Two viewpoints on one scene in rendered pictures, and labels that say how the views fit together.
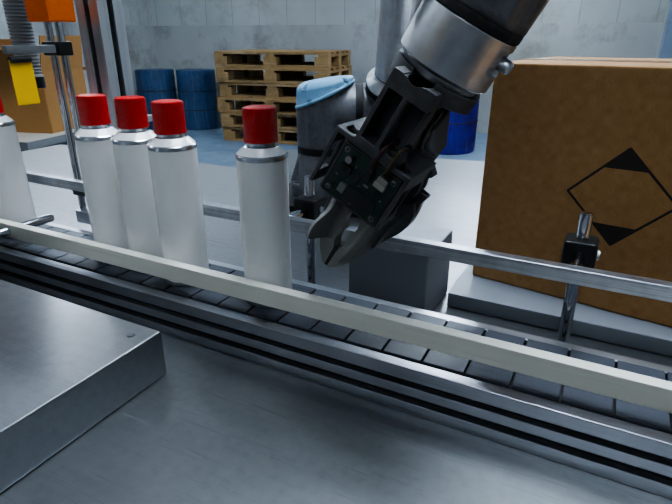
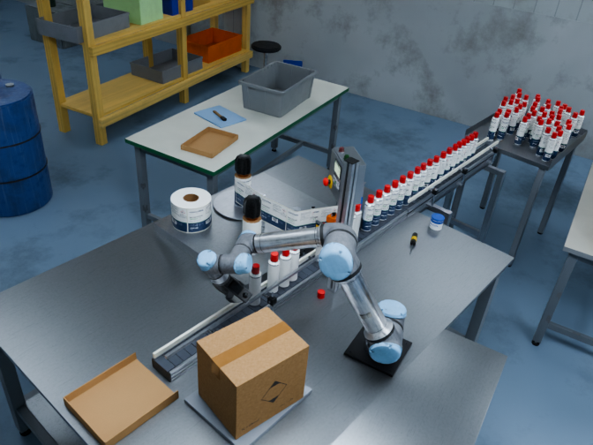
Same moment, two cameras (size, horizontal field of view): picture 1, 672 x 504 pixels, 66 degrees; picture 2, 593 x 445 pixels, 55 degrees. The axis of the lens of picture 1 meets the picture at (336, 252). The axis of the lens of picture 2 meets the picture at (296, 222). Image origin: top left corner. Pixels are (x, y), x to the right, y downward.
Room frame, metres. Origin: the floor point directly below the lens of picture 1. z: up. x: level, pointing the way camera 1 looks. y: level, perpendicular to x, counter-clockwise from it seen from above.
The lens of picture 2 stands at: (1.02, -1.68, 2.54)
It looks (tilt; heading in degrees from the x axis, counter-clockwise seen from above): 34 degrees down; 101
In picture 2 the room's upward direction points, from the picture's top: 5 degrees clockwise
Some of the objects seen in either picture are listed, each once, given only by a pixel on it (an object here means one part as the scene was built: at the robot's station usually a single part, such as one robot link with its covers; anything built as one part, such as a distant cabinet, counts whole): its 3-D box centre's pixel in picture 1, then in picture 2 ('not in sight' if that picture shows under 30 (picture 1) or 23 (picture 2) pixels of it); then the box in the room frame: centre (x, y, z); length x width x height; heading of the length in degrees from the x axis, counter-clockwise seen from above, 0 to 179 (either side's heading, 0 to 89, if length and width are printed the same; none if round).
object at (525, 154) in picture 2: not in sight; (510, 184); (1.85, 2.41, 0.46); 0.72 x 0.62 x 0.93; 62
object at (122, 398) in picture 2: not in sight; (122, 397); (0.21, -0.52, 0.85); 0.30 x 0.26 x 0.04; 62
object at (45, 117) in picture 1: (29, 82); not in sight; (2.35, 1.32, 0.97); 0.51 x 0.42 x 0.37; 169
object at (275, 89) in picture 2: not in sight; (278, 89); (-0.04, 2.46, 0.91); 0.60 x 0.40 x 0.22; 77
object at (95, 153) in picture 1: (105, 181); (293, 260); (0.63, 0.28, 0.98); 0.05 x 0.05 x 0.20
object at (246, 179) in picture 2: not in sight; (243, 180); (0.22, 0.80, 1.04); 0.09 x 0.09 x 0.29
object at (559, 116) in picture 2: not in sight; (538, 118); (1.91, 2.51, 0.98); 0.57 x 0.46 x 0.21; 152
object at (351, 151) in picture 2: not in sight; (345, 175); (0.79, 0.42, 1.38); 0.17 x 0.10 x 0.19; 117
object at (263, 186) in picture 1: (264, 208); (255, 284); (0.51, 0.07, 0.98); 0.05 x 0.05 x 0.20
